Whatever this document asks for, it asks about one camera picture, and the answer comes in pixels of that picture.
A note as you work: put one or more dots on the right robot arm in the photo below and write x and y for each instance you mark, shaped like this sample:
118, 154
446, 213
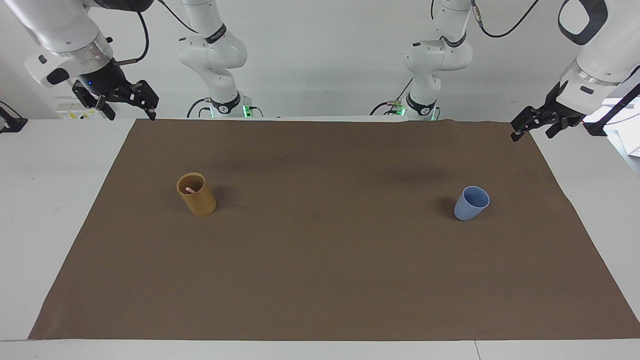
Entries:
60, 25

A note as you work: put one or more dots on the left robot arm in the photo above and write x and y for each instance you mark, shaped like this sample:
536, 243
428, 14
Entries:
440, 55

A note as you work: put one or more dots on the black stand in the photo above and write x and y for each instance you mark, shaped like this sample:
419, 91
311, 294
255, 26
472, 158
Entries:
597, 127
11, 122

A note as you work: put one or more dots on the blue cup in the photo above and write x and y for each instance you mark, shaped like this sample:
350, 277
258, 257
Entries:
469, 206

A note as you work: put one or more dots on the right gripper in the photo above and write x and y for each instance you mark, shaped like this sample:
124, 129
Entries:
104, 77

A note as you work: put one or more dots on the white electrical box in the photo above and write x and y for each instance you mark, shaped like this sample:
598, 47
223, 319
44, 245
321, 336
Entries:
75, 110

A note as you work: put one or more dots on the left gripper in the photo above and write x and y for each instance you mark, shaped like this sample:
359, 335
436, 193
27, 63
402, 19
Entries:
561, 107

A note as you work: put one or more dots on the brown bamboo cup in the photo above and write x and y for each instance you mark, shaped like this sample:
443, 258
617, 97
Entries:
198, 200

